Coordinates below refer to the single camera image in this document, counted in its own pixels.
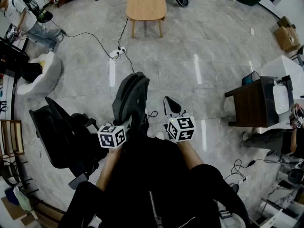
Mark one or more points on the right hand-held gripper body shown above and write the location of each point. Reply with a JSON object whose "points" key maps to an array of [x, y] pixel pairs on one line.
{"points": [[181, 128]]}

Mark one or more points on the person's right forearm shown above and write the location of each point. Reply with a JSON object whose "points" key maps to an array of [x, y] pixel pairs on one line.
{"points": [[190, 153]]}

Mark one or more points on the white paper sheet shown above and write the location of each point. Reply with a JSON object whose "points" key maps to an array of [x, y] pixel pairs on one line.
{"points": [[252, 31]]}

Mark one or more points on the small cardboard box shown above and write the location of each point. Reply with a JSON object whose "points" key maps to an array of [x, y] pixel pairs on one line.
{"points": [[285, 21]]}

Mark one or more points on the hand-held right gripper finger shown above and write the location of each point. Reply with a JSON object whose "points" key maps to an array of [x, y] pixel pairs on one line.
{"points": [[175, 106], [167, 108]]}

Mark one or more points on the person's left forearm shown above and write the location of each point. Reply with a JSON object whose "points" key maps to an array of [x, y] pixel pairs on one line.
{"points": [[107, 167]]}

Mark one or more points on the dark wooden cabinet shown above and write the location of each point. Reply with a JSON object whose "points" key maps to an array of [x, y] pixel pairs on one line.
{"points": [[249, 103]]}

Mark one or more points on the white power strip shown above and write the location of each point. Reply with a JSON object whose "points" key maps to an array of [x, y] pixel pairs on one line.
{"points": [[118, 52]]}

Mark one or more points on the white round armchair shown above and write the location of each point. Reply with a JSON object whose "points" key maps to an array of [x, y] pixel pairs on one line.
{"points": [[47, 79]]}

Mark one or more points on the dark grey backpack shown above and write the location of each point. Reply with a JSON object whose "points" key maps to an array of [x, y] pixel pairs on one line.
{"points": [[130, 96]]}

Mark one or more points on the white shelf unit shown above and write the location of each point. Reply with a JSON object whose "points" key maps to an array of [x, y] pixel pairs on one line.
{"points": [[289, 8]]}

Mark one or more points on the wooden table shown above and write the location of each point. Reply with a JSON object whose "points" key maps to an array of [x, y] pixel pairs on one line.
{"points": [[147, 6]]}

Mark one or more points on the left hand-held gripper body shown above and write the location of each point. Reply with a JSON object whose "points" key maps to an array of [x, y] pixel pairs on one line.
{"points": [[111, 136]]}

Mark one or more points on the person's black clothing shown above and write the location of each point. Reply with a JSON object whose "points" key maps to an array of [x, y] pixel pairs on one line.
{"points": [[152, 170]]}

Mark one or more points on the white plastic bag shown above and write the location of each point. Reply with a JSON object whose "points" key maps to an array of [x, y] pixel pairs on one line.
{"points": [[280, 98]]}

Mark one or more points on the black round stool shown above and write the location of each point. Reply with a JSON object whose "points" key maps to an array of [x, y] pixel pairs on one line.
{"points": [[46, 16]]}

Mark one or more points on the black bag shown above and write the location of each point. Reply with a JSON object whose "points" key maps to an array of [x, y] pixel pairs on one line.
{"points": [[31, 71]]}

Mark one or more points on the black desk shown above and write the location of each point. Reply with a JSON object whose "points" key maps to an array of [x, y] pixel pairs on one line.
{"points": [[9, 56]]}

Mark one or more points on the white cabinet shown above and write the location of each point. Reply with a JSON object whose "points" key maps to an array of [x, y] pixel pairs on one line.
{"points": [[282, 66]]}

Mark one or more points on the black office chair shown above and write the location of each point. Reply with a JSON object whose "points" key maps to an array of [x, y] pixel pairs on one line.
{"points": [[54, 136]]}

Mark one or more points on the blue waste bin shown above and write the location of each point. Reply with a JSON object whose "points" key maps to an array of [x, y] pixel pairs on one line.
{"points": [[248, 79]]}

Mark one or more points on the yellow cushion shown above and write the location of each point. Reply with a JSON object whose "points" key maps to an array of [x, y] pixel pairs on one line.
{"points": [[42, 63]]}

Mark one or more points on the large cardboard box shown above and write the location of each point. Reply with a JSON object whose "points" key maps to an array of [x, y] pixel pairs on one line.
{"points": [[286, 38]]}

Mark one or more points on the wooden rack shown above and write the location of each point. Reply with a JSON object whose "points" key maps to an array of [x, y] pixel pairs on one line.
{"points": [[17, 136]]}

